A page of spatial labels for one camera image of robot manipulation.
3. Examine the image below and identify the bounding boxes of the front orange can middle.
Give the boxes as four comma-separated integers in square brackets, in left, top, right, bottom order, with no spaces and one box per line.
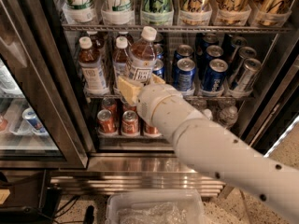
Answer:
[121,110,139,135]

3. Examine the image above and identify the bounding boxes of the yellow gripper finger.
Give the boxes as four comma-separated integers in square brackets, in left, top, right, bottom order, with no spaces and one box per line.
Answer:
[118,76,144,105]
[149,74,165,84]

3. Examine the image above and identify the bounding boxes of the front water bottle middle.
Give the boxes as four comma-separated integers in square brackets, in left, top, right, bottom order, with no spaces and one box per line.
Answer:
[203,108,213,120]

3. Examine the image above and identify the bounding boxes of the upper wire shelf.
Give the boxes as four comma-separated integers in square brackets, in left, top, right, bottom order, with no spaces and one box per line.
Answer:
[62,23,295,34]

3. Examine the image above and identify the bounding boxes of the blue can column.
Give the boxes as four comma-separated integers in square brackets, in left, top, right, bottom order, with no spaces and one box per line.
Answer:
[152,59,164,78]
[173,58,196,91]
[154,44,164,60]
[200,45,223,76]
[173,44,193,63]
[201,59,228,91]

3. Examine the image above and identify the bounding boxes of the front red can right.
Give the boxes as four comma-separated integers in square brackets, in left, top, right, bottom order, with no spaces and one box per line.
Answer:
[144,123,161,135]

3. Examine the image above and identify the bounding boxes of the water bottle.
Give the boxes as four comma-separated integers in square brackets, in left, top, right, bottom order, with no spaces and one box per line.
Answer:
[218,105,238,129]
[203,108,213,120]

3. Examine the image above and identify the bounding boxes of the tea bottle blue label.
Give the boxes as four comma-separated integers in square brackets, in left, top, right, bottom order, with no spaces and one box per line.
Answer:
[125,26,157,84]

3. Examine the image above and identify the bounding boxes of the wire shelf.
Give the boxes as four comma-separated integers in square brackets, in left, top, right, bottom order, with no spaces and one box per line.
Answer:
[85,93,255,101]
[62,23,295,34]

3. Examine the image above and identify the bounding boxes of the middle wire shelf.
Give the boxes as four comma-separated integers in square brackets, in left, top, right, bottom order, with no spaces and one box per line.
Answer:
[85,93,255,101]

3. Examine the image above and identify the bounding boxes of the green tall can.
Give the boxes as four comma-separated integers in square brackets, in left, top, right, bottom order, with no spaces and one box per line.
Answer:
[141,0,173,25]

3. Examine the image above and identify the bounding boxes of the white tall can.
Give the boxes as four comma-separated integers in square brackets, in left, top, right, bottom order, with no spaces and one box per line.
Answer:
[65,0,94,23]
[101,0,133,25]

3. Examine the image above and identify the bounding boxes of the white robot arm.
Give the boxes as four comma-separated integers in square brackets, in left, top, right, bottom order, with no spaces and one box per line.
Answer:
[118,76,299,224]

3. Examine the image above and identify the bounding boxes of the left front tea bottle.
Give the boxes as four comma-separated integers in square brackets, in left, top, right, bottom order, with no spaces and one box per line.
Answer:
[78,36,109,95]

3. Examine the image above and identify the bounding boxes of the orange can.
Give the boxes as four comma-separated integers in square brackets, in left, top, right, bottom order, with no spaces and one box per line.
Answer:
[97,109,116,133]
[121,110,139,135]

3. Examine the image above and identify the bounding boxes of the front water bottle right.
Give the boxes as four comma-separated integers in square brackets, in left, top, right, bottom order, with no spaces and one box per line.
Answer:
[218,105,238,129]

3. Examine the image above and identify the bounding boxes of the clear plastic bin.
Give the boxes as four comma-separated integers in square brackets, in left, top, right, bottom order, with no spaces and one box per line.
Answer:
[105,189,206,224]

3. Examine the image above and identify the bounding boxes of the open right fridge door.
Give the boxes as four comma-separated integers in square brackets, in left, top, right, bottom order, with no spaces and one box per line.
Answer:
[243,29,299,155]

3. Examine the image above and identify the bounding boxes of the gold tall can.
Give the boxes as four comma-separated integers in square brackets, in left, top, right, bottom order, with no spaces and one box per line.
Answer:
[249,0,293,27]
[212,0,253,26]
[178,0,212,26]

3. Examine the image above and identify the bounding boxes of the left glass fridge door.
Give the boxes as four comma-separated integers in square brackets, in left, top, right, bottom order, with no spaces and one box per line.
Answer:
[0,0,92,169]

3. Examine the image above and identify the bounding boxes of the white tall can left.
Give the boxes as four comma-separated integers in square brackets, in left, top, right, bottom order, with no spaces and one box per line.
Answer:
[65,0,94,23]

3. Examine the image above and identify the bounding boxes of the front orange can left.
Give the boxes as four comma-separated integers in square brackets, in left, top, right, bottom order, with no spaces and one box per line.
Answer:
[97,109,116,133]

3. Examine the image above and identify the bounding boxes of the rear tea bottle left column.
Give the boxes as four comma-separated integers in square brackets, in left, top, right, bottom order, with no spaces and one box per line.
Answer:
[87,31,106,59]

